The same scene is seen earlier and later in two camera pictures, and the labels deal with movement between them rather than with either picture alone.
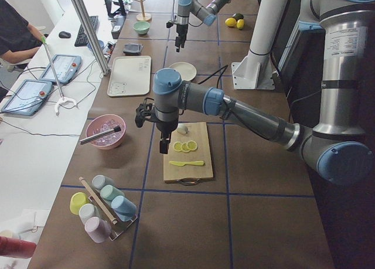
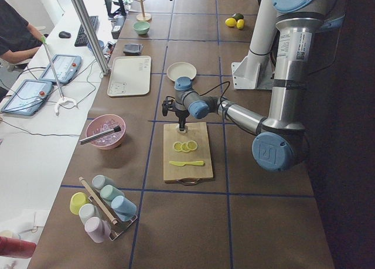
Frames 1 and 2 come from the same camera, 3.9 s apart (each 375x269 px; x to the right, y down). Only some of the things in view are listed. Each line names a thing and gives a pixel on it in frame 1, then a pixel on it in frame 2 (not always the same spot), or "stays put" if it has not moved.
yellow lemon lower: [240, 23] stays put
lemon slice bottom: [191, 145] stays put
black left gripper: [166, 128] -> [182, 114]
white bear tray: [129, 75] stays put
